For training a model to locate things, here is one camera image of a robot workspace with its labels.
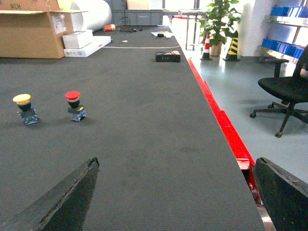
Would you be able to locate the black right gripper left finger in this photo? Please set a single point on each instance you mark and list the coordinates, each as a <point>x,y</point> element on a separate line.
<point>64,207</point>

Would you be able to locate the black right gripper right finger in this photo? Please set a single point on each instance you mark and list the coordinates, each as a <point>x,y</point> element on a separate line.
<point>285,196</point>

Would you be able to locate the black office chair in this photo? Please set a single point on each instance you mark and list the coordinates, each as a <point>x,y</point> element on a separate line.
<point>291,90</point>

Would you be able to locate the yellow black striped cone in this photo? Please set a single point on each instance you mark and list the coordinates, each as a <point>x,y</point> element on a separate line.
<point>232,54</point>

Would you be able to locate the red white traffic cone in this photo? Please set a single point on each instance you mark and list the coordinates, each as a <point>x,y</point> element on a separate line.
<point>206,50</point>

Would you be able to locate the white small box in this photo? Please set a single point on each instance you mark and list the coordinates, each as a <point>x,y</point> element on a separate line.
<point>78,39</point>

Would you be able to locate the white flat box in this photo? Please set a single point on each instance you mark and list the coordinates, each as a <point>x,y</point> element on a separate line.
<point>98,43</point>

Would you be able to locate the black rectangular box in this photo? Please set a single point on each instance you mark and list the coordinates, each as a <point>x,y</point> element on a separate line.
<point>168,56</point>

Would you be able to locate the large open cardboard box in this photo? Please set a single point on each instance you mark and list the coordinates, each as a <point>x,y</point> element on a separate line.
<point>34,34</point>

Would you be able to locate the green potted plant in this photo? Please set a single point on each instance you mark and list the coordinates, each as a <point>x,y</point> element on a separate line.
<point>220,23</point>

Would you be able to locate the large white roll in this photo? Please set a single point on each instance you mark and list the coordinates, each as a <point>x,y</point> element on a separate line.
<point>95,14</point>

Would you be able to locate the grey plastic crate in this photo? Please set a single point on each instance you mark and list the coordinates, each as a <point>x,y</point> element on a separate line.
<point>137,17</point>

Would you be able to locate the red push button switch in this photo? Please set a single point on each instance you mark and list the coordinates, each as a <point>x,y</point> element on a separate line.
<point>76,111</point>

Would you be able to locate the yellow push button switch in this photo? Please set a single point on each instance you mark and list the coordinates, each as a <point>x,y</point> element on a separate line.
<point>27,113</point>

